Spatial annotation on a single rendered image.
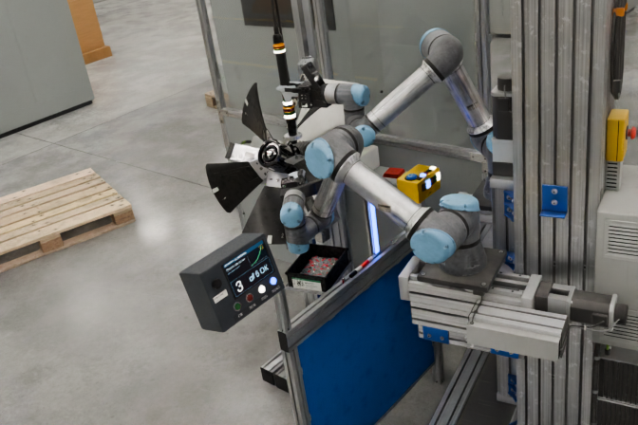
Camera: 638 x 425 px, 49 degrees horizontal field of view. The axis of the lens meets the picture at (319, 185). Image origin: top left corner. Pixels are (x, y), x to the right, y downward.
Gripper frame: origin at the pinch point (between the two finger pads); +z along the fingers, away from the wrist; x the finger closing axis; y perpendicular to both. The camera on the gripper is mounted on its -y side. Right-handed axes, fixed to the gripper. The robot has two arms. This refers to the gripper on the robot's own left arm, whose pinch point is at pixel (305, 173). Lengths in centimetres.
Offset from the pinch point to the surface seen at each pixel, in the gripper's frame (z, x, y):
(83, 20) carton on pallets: 742, 18, 386
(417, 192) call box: 4.6, 18.7, -39.6
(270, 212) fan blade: 0.9, 13.5, 17.4
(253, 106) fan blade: 36.8, -18.6, 20.5
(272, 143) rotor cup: 16.3, -8.4, 12.6
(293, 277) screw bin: -21.4, 31.0, 10.3
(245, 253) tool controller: -65, -7, 11
